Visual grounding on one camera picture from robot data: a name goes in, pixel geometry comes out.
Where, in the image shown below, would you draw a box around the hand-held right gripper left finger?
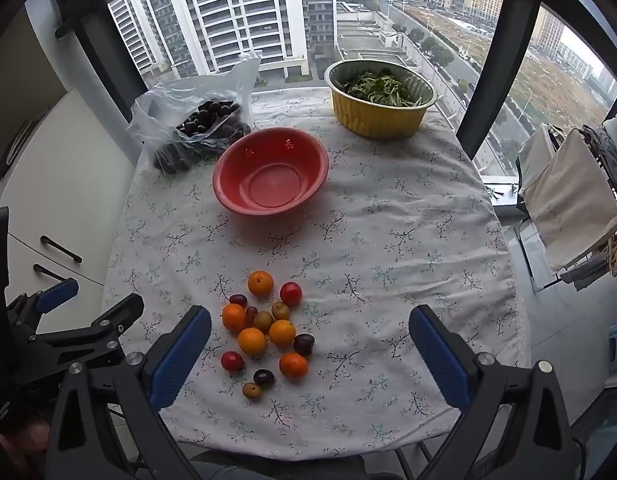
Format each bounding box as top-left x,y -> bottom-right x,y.
47,305 -> 212,480

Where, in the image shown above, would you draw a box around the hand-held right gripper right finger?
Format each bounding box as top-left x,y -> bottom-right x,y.
408,305 -> 581,480

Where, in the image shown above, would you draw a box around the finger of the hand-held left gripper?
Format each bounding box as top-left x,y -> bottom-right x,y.
6,278 -> 80,331
26,293 -> 145,378

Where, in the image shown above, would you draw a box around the red tomato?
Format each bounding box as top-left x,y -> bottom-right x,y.
220,350 -> 246,373
280,281 -> 303,307

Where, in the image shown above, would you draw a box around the orange mandarin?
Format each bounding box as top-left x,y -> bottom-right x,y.
221,303 -> 248,332
268,319 -> 296,347
279,352 -> 309,379
247,270 -> 274,296
237,327 -> 268,356

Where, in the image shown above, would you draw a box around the red plastic colander bowl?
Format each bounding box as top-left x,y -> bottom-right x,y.
212,127 -> 330,216

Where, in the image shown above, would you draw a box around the person's left hand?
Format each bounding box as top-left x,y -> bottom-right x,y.
0,417 -> 52,476

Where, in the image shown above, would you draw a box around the white cabinet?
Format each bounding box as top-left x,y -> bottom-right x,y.
0,87 -> 139,336

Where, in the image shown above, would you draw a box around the floral white tablecloth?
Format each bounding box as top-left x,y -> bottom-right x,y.
101,87 -> 531,461

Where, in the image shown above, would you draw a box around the metal drying rack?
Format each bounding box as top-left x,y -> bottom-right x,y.
515,112 -> 617,293

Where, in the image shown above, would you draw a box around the clear plastic bag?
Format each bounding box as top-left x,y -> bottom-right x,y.
126,52 -> 262,175

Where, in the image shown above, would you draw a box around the pile of dark chestnuts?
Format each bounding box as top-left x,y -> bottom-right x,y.
153,100 -> 252,173

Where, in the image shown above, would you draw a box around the white hanging cloth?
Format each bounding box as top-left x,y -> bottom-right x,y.
518,125 -> 556,193

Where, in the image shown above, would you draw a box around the yellow foil bowl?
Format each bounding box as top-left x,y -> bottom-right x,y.
324,59 -> 439,140

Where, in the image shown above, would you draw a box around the green leafy vegetables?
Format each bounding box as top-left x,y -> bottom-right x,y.
338,70 -> 423,108

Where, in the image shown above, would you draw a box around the black cabinet handle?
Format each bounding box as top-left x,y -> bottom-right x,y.
40,235 -> 83,264
32,263 -> 69,283

